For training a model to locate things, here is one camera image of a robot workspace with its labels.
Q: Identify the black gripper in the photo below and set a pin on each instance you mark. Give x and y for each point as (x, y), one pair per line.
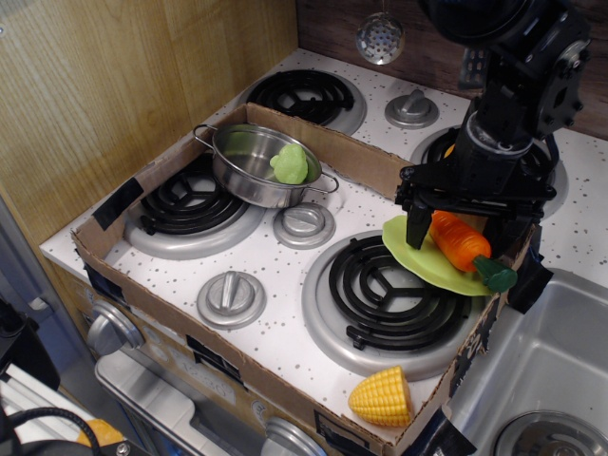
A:
(508, 181)

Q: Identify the orange toy carrot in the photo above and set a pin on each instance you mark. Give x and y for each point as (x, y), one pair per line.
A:
(469, 251)

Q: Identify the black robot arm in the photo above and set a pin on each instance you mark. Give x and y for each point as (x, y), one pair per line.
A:
(527, 57)

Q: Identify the light green plastic plate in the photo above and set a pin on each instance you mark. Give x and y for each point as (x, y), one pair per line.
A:
(429, 262)

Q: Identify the orange toy pumpkin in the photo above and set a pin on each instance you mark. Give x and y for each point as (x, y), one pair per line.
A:
(449, 151)

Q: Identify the silver back stove knob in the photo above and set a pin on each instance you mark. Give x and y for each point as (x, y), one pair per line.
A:
(412, 111)

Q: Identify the silver stove knob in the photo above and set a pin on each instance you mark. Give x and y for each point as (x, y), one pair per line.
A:
(305, 226)
(231, 300)
(412, 111)

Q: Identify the front right black burner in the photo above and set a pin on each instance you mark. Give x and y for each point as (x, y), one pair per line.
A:
(386, 306)

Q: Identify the brown cardboard fence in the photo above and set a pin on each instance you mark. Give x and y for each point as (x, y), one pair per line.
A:
(273, 359)

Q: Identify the silver centre stove knob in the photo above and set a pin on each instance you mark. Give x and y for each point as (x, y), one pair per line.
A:
(305, 226)

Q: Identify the hanging metal spatula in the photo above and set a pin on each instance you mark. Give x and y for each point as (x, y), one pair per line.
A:
(473, 69)

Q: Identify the grey toy sink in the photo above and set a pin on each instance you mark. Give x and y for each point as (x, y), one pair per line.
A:
(541, 386)

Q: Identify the green toy lettuce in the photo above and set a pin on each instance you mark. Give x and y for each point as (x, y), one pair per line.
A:
(290, 164)

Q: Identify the yellow toy corn cob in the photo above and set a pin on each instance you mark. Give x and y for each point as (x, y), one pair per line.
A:
(383, 399)

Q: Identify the back left black burner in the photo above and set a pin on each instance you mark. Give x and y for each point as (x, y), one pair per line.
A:
(314, 96)

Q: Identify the hanging steel skimmer ladle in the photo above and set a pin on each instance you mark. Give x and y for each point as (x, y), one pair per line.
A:
(380, 38)

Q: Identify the small steel pot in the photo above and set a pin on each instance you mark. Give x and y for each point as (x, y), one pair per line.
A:
(242, 156)

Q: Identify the silver front stove knob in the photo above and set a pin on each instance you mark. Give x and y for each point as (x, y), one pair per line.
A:
(231, 300)

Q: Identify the front left black burner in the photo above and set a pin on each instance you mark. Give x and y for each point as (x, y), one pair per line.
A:
(190, 202)

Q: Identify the silver oven knob right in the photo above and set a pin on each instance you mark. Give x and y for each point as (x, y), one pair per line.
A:
(285, 438)

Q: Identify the silver oven knob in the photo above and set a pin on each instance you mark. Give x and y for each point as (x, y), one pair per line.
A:
(112, 330)
(285, 438)

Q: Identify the silver oven knob left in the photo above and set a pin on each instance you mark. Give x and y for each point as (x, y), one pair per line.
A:
(112, 330)

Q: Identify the orange object bottom left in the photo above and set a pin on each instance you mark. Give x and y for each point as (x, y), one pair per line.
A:
(105, 433)

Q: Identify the silver oven door handle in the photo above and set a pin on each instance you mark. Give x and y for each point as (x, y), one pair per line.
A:
(188, 419)

